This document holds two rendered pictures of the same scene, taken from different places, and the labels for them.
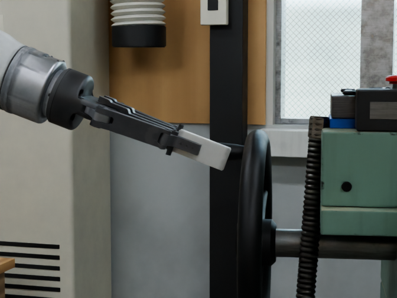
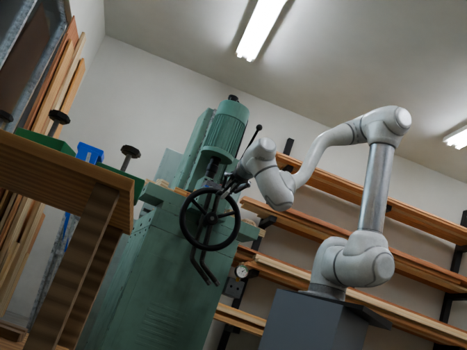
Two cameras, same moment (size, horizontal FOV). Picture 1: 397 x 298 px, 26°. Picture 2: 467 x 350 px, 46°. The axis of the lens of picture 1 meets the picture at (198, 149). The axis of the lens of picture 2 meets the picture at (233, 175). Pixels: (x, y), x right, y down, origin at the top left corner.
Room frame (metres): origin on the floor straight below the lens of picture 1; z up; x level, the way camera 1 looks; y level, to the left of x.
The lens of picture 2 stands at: (1.97, 2.17, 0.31)
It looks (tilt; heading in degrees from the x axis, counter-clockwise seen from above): 17 degrees up; 248
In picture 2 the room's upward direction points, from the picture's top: 20 degrees clockwise
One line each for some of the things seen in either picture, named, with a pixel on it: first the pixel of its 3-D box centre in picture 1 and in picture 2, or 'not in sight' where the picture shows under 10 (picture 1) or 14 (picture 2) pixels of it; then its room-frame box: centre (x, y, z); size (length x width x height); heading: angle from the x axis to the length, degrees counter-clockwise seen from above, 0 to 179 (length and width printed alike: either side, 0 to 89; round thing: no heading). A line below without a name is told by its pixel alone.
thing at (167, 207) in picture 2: not in sight; (194, 223); (1.05, -0.35, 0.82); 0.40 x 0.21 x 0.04; 172
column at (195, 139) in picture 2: not in sight; (198, 173); (1.01, -0.70, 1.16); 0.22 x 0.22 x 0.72; 82
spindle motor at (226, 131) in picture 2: not in sight; (226, 132); (1.04, -0.41, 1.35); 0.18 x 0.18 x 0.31
